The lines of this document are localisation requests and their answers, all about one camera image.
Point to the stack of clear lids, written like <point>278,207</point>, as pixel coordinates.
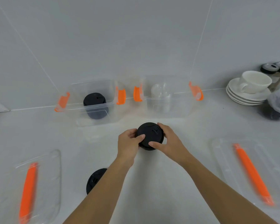
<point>161,97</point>

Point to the white saucer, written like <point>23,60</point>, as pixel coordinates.
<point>233,87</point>
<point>238,98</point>

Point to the person's right forearm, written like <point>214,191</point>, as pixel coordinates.
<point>224,193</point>

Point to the person's right hand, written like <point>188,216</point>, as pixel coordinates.
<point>172,146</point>

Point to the person's left hand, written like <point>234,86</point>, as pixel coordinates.
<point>127,146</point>

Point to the stack of black lids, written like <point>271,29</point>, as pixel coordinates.
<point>95,104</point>

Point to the person's left forearm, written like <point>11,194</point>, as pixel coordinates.
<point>100,195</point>

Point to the clear plastic bag dark contents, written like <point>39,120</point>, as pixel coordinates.
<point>277,102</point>

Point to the white ceramic cup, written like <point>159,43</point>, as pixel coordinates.
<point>254,81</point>

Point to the stack of white saucers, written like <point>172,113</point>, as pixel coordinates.
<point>245,104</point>

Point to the clear storage box orange latches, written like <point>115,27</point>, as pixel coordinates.
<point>179,107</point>
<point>72,118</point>

